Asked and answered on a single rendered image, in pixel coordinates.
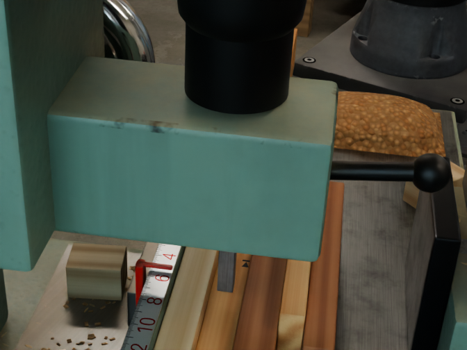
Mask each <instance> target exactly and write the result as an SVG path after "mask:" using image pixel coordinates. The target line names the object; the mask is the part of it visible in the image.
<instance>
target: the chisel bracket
mask: <svg viewBox="0 0 467 350"><path fill-rule="evenodd" d="M184 87H185V66H181V65H168V64H161V63H154V62H140V61H134V60H120V59H114V58H100V57H93V56H86V57H85V59H84V60H83V62H82V63H81V64H80V66H79V68H78V69H77V70H76V71H75V73H74V75H73V76H72V77H71V79H70V80H69V82H68V83H67V85H66V86H65V87H64V89H63V91H62V92H61V93H60V94H59V96H58V98H57V99H56V100H55V101H54V103H53V105H52V106H51V107H50V109H49V112H48V114H47V128H48V137H49V155H50V163H51V181H52V190H53V199H54V216H55V225H56V227H55V231H64V232H70V233H80V234H86V235H97V236H104V237H110V238H120V239H126V240H137V241H143V242H154V243H160V244H171V245H177V246H183V247H194V248H200V249H210V250H217V251H228V252H234V253H244V254H250V255H257V256H267V257H273V258H284V259H290V260H301V261H307V262H314V261H316V260H317V259H318V258H319V256H320V252H321V246H322V236H323V230H324V224H325V213H326V207H327V197H328V191H329V181H330V175H331V164H332V158H333V152H334V138H335V130H336V120H337V115H336V113H337V105H338V86H337V83H335V82H333V81H324V80H317V79H309V78H296V77H290V81H289V89H288V97H287V100H285V102H283V103H282V104H281V105H280V106H278V107H276V108H274V109H272V110H269V111H265V112H260V113H255V114H246V115H237V114H228V113H223V112H216V111H213V110H209V109H206V108H203V107H201V106H199V105H197V104H196V103H194V102H193V101H191V100H190V99H189V98H188V97H187V95H186V93H185V88H184Z"/></svg>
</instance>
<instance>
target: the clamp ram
mask: <svg viewBox="0 0 467 350"><path fill-rule="evenodd" d="M444 158H445V159H446V160H447V162H448V164H449V166H450V170H451V164H450V159H449V158H447V157H444ZM459 253H467V239H462V238H461V233H460V228H459V218H458V213H457V204H456V199H455V193H454V184H453V179H452V170H451V175H450V180H449V182H448V184H447V185H446V186H445V187H444V188H443V189H442V190H440V191H438V192H433V193H428V192H423V191H421V190H420V191H419V195H418V201H417V205H416V212H415V216H414V220H413V226H412V231H411V237H410V241H409V248H408V252H407V259H406V262H405V266H404V268H405V283H406V298H407V328H408V343H409V350H436V349H437V346H438V343H439V337H440V334H441V328H442V325H443V319H444V316H445V311H446V307H447V304H448V298H449V295H450V290H451V286H452V281H453V277H454V272H455V269H456V265H457V260H458V256H459Z"/></svg>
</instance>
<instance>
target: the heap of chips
mask: <svg viewBox="0 0 467 350"><path fill-rule="evenodd" d="M336 115H337V120H336V130H335V138H334V148H337V149H349V150H356V151H368V152H375V153H387V154H394V155H401V156H413V157H419V156H421V155H423V154H426V153H435V154H439V155H441V156H443V157H446V156H445V146H444V141H443V131H442V126H441V116H440V113H439V112H432V110H431V108H430V107H428V106H426V105H425V104H423V103H419V102H417V101H414V100H411V99H408V98H404V97H399V96H394V95H389V94H377V93H369V92H338V105H337V113H336Z"/></svg>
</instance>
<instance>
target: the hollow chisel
mask: <svg viewBox="0 0 467 350"><path fill-rule="evenodd" d="M235 275H236V253H234V252H228V251H219V257H218V286H217V291H222V292H233V290H234V284H235Z"/></svg>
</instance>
